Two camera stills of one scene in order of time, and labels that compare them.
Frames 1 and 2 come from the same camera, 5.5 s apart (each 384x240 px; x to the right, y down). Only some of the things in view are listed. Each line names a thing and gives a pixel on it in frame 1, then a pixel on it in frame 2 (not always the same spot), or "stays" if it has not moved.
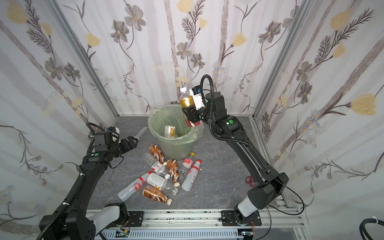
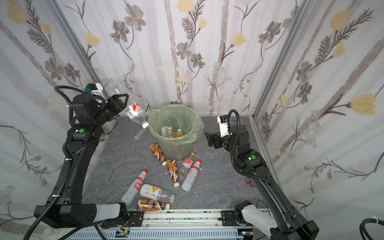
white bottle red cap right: x=188 y=182 stays
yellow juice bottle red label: x=186 y=100 → x=179 y=134
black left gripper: x=129 y=143 → x=113 y=103
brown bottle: x=156 y=151 stays
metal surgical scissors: x=110 y=183 stays
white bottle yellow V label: x=161 y=183 → x=155 y=193
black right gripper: x=193 y=113 → x=214 y=140
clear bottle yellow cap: x=187 y=164 stays
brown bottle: x=174 y=171 stays
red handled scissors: x=249 y=179 stays
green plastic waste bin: x=181 y=147 stays
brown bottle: x=157 y=194 → x=150 y=205
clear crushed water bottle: x=157 y=166 → x=133 y=110
